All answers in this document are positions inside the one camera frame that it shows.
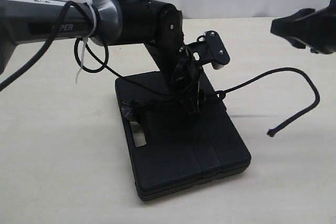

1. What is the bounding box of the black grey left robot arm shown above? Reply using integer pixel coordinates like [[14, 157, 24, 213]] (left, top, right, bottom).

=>
[[1, 0, 205, 115]]

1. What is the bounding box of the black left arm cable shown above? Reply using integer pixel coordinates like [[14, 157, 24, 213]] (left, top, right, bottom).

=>
[[0, 0, 179, 99]]

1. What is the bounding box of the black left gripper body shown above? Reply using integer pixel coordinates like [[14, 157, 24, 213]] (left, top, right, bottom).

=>
[[167, 42, 207, 98]]

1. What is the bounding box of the white zip tie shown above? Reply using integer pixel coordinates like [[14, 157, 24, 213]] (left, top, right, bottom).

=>
[[75, 0, 102, 85]]

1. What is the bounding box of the black braided rope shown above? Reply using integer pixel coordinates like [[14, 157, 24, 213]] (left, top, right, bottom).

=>
[[119, 68, 321, 137]]

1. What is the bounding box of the black plastic carrying case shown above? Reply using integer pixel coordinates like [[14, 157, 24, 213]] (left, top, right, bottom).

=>
[[114, 71, 252, 201]]

